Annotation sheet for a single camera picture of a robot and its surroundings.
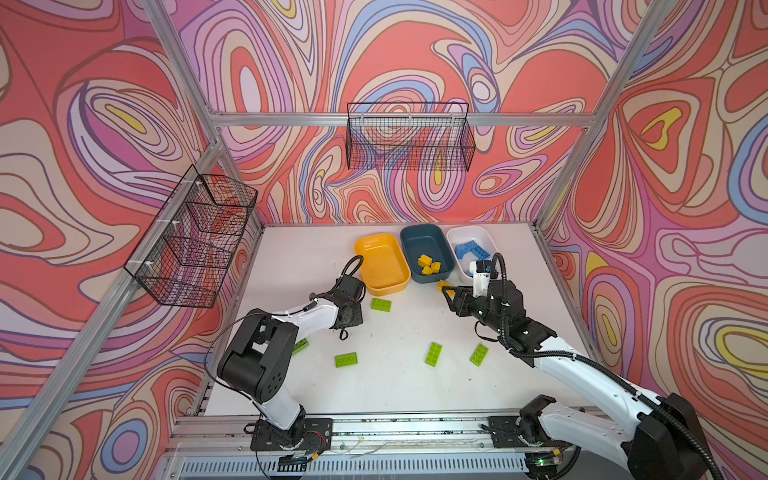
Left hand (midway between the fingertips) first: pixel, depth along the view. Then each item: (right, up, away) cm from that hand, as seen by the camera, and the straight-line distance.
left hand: (356, 315), depth 95 cm
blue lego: (+42, +22, +14) cm, 49 cm away
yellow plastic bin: (+9, +15, +14) cm, 23 cm away
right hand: (+28, +9, -14) cm, 32 cm away
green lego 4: (+37, -10, -9) cm, 39 cm away
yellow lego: (+24, +17, +10) cm, 31 cm away
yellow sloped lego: (+29, +9, +6) cm, 31 cm away
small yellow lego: (+27, +15, +9) cm, 32 cm away
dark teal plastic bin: (+26, +25, +19) cm, 41 cm away
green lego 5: (-2, -11, -10) cm, 15 cm away
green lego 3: (+23, -9, -9) cm, 27 cm away
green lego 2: (-16, -7, -8) cm, 19 cm away
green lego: (+9, +3, +1) cm, 9 cm away
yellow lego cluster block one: (+24, +14, +7) cm, 29 cm away
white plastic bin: (+37, +27, +16) cm, 48 cm away
